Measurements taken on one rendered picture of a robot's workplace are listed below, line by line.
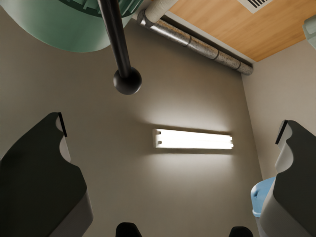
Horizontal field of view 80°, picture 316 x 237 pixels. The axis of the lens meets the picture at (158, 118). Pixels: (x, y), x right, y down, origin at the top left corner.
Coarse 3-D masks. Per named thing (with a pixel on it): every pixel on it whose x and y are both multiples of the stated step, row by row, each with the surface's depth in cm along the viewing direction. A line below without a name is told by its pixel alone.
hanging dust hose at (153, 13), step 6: (156, 0) 175; (162, 0) 170; (168, 0) 169; (174, 0) 170; (150, 6) 182; (156, 6) 177; (162, 6) 174; (168, 6) 174; (150, 12) 183; (156, 12) 180; (162, 12) 180; (150, 18) 188; (156, 18) 188
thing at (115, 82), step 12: (108, 0) 13; (108, 12) 13; (108, 24) 14; (120, 24) 15; (108, 36) 16; (120, 36) 16; (120, 48) 17; (120, 60) 18; (120, 72) 21; (132, 72) 22; (120, 84) 22; (132, 84) 22
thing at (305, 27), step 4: (312, 16) 170; (308, 20) 171; (312, 20) 168; (304, 24) 185; (308, 24) 170; (312, 24) 169; (304, 28) 184; (308, 28) 171; (312, 28) 170; (304, 32) 184; (308, 32) 174; (312, 32) 174; (308, 36) 181; (312, 36) 179; (308, 40) 182; (312, 40) 183; (312, 44) 189
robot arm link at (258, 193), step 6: (264, 180) 38; (270, 180) 37; (258, 186) 35; (264, 186) 34; (270, 186) 33; (252, 192) 35; (258, 192) 33; (264, 192) 32; (252, 198) 34; (258, 198) 32; (264, 198) 31; (252, 204) 35; (258, 204) 32; (258, 210) 33; (258, 216) 33; (258, 222) 33; (258, 228) 34; (264, 234) 32
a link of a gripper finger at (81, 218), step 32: (32, 128) 9; (64, 128) 11; (0, 160) 7; (32, 160) 7; (64, 160) 7; (0, 192) 6; (32, 192) 6; (64, 192) 6; (0, 224) 5; (32, 224) 5; (64, 224) 5
